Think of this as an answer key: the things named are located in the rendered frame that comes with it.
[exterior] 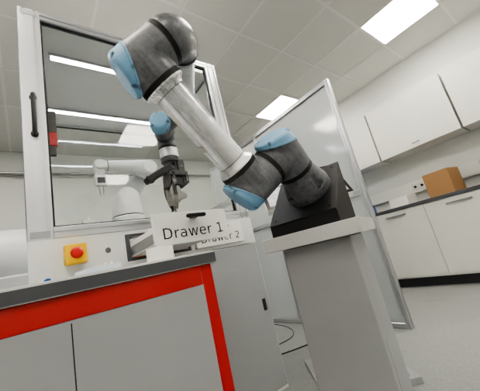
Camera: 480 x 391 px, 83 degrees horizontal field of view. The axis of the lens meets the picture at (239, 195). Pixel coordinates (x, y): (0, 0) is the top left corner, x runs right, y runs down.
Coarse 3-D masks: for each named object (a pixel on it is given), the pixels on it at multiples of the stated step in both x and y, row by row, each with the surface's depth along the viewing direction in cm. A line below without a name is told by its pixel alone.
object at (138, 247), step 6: (144, 234) 101; (150, 234) 96; (138, 240) 107; (144, 240) 100; (150, 240) 95; (132, 246) 113; (138, 246) 106; (144, 246) 100; (150, 246) 96; (174, 246) 111; (180, 246) 116; (186, 246) 122; (132, 252) 113; (138, 252) 107; (144, 252) 108
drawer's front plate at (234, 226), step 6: (228, 222) 145; (234, 222) 148; (234, 228) 146; (240, 228) 149; (234, 234) 145; (240, 234) 148; (204, 240) 133; (210, 240) 135; (216, 240) 138; (222, 240) 139; (228, 240) 142; (234, 240) 144; (240, 240) 146; (198, 246) 131; (204, 246) 132; (210, 246) 135
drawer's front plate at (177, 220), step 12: (156, 216) 90; (168, 216) 92; (180, 216) 95; (204, 216) 100; (216, 216) 103; (156, 228) 88; (180, 228) 93; (204, 228) 99; (216, 228) 102; (228, 228) 105; (156, 240) 87; (168, 240) 89; (180, 240) 92; (192, 240) 94
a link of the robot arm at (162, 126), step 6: (156, 114) 99; (162, 114) 100; (150, 120) 99; (156, 120) 99; (162, 120) 99; (168, 120) 100; (150, 126) 100; (156, 126) 98; (162, 126) 99; (168, 126) 101; (174, 126) 105; (156, 132) 101; (162, 132) 101; (168, 132) 104; (162, 138) 106; (168, 138) 107
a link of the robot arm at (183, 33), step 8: (152, 16) 64; (160, 16) 63; (168, 16) 64; (176, 16) 65; (168, 24) 63; (176, 24) 64; (184, 24) 66; (176, 32) 64; (184, 32) 65; (192, 32) 69; (176, 40) 64; (184, 40) 66; (192, 40) 69; (184, 48) 66; (192, 48) 70; (184, 56) 68; (192, 56) 73; (184, 64) 75; (192, 64) 80; (184, 72) 80; (192, 72) 83; (184, 80) 84; (192, 80) 87; (192, 88) 92
